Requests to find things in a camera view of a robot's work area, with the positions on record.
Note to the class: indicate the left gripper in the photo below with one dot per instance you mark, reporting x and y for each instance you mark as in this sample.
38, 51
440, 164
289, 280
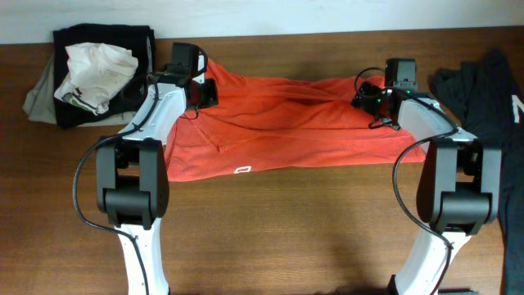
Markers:
213, 93

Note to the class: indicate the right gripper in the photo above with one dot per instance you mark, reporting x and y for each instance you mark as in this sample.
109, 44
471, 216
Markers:
367, 97

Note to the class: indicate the orange soccer t-shirt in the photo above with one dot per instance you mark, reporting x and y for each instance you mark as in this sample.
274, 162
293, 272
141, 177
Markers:
263, 123

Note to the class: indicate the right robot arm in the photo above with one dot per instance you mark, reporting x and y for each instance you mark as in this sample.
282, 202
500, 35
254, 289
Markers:
458, 191

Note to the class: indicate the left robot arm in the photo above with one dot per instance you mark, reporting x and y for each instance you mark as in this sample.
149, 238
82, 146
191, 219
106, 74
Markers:
132, 180

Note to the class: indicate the black folded garment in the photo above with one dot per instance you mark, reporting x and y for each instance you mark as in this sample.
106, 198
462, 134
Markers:
139, 39

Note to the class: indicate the black t-shirt at right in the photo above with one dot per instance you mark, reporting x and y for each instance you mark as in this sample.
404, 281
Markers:
485, 97

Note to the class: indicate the grey folded garment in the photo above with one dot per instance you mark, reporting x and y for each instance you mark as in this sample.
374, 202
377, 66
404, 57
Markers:
39, 103

